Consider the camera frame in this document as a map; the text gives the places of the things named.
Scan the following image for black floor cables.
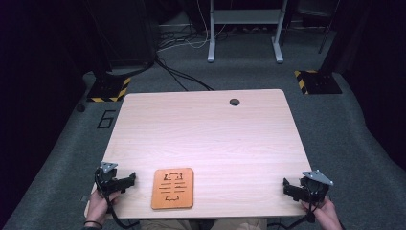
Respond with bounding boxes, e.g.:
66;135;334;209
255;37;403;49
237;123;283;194
154;30;215;92

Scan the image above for black wristband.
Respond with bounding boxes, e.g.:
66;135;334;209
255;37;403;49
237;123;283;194
83;219;103;230

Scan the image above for person's right hand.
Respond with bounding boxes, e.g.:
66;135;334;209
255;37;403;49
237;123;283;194
301;195;345;230

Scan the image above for orange mat with black pattern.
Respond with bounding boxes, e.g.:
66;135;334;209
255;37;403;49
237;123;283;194
150;167;195;211

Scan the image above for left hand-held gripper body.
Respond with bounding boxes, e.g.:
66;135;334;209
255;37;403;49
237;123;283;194
95;161;126;195

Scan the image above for dark stand column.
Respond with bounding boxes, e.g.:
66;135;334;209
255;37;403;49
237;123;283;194
317;0;355;75
83;0;159;81

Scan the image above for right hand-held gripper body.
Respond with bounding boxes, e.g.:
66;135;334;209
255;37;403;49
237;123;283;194
298;169;335;204

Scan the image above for white floor cables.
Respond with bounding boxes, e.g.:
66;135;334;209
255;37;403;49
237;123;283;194
158;0;228;52

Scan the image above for white metal table frame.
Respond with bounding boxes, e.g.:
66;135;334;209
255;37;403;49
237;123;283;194
206;0;289;64

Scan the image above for black base plate hazard stripes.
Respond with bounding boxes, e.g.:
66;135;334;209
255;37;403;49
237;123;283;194
85;76;132;104
293;69;344;96

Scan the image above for person's left hand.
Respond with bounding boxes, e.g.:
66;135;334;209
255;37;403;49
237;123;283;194
84;189;122;228

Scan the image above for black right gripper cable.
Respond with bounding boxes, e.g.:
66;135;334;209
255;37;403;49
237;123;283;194
267;200;318;230

